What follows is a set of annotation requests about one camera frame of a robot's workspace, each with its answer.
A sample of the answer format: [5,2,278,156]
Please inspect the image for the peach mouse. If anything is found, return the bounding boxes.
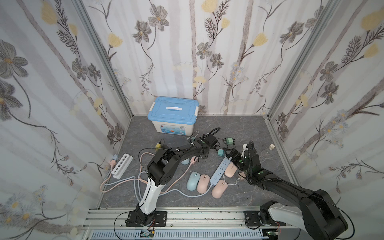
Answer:
[225,162,238,178]

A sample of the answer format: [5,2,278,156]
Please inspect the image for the light blue power strip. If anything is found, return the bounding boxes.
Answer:
[210,157,231,186]

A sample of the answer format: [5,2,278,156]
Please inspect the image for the white multi socket power strip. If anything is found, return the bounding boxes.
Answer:
[112,154,134,180]

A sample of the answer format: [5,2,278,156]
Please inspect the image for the blue mouse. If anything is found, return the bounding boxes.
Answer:
[187,172,201,191]
[181,159,190,165]

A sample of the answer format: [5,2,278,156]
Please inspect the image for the blue lid storage box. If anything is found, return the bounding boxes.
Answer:
[148,97,199,136]

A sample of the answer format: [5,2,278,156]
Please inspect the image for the pink mouse left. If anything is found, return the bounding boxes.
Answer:
[197,175,210,194]

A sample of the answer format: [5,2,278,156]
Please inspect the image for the pink mouse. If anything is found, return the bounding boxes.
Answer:
[197,175,210,194]
[212,180,228,199]

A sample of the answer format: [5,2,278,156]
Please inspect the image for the pink mouse front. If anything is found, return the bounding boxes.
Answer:
[212,180,228,199]

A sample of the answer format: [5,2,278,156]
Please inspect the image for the green charger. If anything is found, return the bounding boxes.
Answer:
[225,137,234,146]

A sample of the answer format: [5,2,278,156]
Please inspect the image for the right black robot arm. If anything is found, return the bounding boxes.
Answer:
[226,142,348,240]

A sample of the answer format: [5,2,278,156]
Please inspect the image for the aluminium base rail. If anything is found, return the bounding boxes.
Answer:
[82,207,311,240]

